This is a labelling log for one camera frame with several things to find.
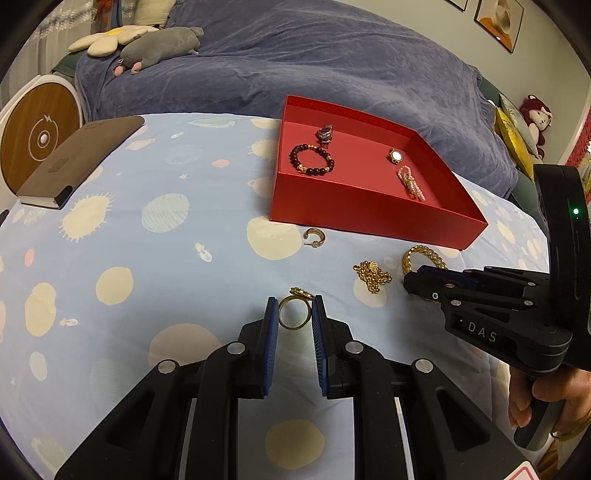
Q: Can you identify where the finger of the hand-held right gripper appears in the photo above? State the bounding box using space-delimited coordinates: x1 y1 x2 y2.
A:
418 267 550 298
404 272 536 310

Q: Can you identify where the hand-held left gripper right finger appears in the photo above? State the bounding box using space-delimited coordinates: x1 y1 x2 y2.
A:
313 298 527 480

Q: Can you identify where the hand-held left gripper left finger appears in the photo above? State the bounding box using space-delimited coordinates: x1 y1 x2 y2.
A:
54 296 280 480

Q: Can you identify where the ornate metal ring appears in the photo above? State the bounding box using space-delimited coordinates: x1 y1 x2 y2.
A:
278 287 317 331

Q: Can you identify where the gold chain bracelet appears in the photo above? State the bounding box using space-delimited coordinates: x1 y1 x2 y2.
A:
402 246 448 278

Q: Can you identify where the red cardboard box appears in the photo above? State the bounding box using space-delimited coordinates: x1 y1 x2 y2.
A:
269 95 489 252

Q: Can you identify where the pearl bracelet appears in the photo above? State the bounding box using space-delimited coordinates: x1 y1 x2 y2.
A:
396 165 426 202

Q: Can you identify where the dark bead bracelet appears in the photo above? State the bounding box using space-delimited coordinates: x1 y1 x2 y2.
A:
289 144 336 177

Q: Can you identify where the person's right hand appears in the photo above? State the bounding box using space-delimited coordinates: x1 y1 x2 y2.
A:
508 364 591 439

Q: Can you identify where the green sofa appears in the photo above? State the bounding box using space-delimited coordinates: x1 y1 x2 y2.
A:
480 88 555 217

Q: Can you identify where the white red edged object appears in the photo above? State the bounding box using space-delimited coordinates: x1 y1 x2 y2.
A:
499 459 546 480

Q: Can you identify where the yellow pillow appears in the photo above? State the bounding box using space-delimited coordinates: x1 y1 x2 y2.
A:
494 107 536 178

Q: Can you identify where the grey pillow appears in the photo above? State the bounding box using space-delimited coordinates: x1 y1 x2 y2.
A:
499 92 541 158

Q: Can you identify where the red monkey plush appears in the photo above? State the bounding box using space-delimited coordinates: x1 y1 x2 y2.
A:
520 95 555 148

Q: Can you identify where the blue sofa blanket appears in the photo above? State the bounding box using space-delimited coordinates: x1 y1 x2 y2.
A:
74 0 518 197

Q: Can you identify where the brown notebook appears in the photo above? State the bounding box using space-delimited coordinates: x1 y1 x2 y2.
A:
17 115 146 209

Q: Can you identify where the white wooden-top side table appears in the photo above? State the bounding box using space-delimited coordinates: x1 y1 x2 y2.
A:
0 74 85 201

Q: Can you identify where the grey plush animal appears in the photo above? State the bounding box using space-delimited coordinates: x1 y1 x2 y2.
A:
113 26 205 77

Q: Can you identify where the flower shaped pillow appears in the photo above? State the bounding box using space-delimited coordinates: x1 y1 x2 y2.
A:
68 25 160 58

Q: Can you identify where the cream plush toy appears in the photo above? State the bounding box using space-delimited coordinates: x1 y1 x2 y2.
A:
134 0 176 19

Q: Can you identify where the white curtain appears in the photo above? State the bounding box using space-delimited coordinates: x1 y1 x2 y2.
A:
0 0 98 88

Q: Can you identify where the silver tinsel garland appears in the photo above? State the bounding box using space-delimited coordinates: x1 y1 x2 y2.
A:
34 4 100 38

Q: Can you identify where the gold chain necklace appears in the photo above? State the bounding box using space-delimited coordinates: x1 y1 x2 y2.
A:
353 261 393 295

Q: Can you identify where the orange framed wall picture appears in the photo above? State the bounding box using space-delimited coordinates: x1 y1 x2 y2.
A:
473 0 525 55

